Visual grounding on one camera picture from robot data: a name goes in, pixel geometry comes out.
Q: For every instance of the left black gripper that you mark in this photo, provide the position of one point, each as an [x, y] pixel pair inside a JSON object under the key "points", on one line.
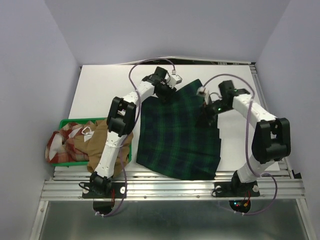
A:
{"points": [[167, 97]]}

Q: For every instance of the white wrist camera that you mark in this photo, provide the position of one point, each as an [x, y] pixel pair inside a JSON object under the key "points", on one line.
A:
{"points": [[173, 79], [204, 93]]}

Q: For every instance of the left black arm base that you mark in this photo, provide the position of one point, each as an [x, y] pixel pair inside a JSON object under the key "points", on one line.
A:
{"points": [[114, 190]]}

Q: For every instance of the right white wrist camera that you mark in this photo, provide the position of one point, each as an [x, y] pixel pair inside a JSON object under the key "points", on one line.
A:
{"points": [[204, 93]]}

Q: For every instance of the tan brown skirt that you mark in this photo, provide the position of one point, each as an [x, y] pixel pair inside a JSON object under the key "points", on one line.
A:
{"points": [[92, 140]]}

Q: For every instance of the dark green plaid skirt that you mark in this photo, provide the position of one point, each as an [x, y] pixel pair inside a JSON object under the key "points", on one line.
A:
{"points": [[171, 144]]}

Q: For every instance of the red white plaid skirt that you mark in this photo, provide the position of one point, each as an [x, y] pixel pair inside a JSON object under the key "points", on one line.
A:
{"points": [[60, 149]]}

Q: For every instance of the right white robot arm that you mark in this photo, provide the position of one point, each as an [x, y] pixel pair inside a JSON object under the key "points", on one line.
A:
{"points": [[271, 140]]}

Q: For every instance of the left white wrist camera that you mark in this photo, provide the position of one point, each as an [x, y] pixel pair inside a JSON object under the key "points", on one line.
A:
{"points": [[173, 79]]}

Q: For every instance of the green plastic tray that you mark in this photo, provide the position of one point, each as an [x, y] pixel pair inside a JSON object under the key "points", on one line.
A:
{"points": [[78, 142]]}

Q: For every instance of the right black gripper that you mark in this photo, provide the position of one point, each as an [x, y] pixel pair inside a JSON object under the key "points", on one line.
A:
{"points": [[209, 110]]}

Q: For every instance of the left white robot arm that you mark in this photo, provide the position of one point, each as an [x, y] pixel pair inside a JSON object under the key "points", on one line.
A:
{"points": [[122, 118]]}

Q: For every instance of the aluminium frame rail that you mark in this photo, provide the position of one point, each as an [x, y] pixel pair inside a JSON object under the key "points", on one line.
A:
{"points": [[146, 185]]}

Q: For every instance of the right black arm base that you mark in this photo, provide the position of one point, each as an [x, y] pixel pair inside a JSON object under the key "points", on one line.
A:
{"points": [[224, 189]]}

